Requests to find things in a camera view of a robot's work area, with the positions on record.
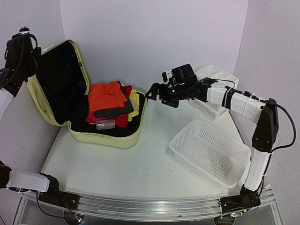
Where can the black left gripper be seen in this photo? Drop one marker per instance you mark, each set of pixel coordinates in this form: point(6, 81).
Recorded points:
point(38, 53)

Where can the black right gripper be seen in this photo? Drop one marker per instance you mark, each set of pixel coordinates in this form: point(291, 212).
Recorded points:
point(159, 94)

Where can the pale green hard-shell suitcase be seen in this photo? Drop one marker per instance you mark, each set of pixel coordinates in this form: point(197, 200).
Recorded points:
point(60, 91)

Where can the clear pink plastic bottle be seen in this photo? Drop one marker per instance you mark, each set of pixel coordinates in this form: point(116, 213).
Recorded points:
point(105, 124)

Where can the red folded garment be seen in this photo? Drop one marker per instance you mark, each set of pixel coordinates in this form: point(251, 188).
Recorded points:
point(120, 121)

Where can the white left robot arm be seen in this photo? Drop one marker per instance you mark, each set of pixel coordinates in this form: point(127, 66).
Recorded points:
point(25, 136)

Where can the black folded garment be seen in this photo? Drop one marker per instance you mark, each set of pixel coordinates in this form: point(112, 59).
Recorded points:
point(115, 112)

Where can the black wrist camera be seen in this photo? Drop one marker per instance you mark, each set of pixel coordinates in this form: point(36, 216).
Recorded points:
point(22, 50)
point(184, 74)

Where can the pink round container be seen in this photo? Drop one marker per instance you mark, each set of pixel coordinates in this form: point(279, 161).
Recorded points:
point(134, 103)

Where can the white plastic drawer organizer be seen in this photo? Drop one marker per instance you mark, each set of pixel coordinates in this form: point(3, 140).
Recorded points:
point(213, 109)

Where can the magenta folded garment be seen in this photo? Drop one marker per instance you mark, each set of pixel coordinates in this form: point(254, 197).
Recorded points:
point(91, 119)

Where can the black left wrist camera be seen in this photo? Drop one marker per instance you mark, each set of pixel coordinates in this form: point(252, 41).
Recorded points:
point(22, 50)

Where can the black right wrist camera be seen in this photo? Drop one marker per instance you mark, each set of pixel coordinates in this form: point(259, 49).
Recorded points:
point(184, 74)

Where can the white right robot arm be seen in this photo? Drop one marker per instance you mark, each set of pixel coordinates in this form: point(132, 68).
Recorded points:
point(263, 113)

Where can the yellow folded garment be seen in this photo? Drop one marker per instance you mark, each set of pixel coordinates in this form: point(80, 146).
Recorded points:
point(134, 95)

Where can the orange folded garment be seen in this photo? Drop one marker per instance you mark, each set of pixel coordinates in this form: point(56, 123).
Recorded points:
point(104, 96)

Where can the white perforated plastic basket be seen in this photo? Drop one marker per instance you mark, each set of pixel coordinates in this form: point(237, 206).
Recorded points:
point(211, 153)

